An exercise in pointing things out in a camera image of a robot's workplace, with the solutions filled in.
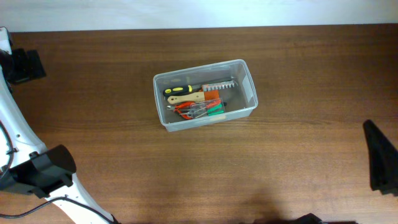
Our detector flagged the orange black needle-nose pliers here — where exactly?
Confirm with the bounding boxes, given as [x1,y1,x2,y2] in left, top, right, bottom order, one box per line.
[178,100,228,119]

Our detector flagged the small red handled cutters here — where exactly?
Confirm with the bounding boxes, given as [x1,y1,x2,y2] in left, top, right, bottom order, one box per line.
[167,101,194,120]

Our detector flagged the clear plastic container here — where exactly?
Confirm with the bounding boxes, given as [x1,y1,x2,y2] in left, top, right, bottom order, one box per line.
[153,59,258,132]

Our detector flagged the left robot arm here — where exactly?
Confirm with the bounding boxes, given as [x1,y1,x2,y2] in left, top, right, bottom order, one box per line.
[1,27,117,224]

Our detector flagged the clear screwdriver set case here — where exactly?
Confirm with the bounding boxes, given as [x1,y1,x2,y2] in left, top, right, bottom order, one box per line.
[188,98,226,120]

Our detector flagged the orange scraper wooden handle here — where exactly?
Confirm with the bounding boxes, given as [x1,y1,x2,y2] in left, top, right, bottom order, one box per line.
[167,90,220,105]

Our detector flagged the orange perforated bit holder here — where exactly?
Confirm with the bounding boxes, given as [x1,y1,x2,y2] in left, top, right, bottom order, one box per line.
[201,80,238,91]

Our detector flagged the black yellow handled file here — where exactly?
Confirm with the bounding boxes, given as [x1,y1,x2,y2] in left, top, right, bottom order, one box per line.
[162,84,201,97]

